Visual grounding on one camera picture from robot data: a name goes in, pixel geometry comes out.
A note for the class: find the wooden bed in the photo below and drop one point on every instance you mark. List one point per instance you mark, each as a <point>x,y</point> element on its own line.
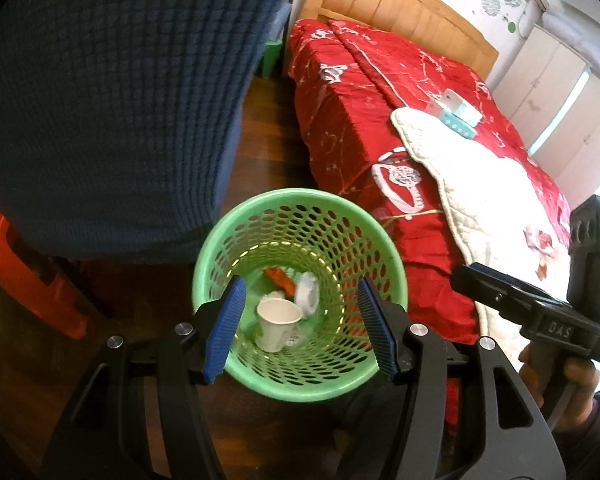
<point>395,5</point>

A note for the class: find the blue fabric office chair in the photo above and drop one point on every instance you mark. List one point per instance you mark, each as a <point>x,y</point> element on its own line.
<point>120,100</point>

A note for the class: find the green plastic mesh basket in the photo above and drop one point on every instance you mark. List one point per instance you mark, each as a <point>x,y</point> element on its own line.
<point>300,210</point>

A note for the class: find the white paper cup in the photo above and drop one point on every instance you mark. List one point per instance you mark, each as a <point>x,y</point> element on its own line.
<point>277,325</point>

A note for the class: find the small floral round wall sticker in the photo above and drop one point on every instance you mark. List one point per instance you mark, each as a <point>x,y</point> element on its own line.
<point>491,4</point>

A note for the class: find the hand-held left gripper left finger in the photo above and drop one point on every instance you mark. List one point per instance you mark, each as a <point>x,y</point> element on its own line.
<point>225,330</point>

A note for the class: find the person's dark trousers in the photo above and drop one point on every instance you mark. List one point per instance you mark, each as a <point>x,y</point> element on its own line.
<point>365,420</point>

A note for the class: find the teal dotted box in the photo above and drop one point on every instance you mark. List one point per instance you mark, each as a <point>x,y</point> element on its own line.
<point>450,125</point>

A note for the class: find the white wardrobe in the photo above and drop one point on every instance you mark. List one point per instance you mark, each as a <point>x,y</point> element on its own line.
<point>540,75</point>
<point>580,145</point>

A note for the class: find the bed with red cover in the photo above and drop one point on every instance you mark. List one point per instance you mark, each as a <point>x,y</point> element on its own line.
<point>350,110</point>

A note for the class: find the pink snack wrapper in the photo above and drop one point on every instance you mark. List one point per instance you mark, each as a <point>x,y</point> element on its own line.
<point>539,239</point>

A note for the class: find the white quilted blanket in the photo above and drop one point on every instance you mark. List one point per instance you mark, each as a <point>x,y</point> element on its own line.
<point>485,195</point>

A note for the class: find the green plastic stool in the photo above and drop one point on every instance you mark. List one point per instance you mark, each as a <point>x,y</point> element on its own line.
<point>272,57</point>

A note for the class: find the orange plastic box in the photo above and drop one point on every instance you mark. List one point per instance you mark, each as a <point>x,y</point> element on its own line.
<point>25,270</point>

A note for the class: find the folded bedding on wardrobe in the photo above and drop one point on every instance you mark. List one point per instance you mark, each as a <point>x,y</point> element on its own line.
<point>585,45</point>

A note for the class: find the orange snack wrapper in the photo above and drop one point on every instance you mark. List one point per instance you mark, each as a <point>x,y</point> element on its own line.
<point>280,279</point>

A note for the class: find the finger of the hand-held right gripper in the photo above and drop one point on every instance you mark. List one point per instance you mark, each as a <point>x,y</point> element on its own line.
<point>495,290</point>

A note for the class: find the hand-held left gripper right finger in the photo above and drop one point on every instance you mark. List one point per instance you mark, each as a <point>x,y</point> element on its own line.
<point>377,330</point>

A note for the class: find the teal tissue pack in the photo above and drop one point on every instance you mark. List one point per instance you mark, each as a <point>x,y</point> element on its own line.
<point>460,105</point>

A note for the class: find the person's right hand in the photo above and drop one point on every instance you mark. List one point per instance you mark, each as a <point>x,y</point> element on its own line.
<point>582,390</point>

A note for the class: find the paper wrapper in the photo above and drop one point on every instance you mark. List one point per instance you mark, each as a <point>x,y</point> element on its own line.
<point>307,292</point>

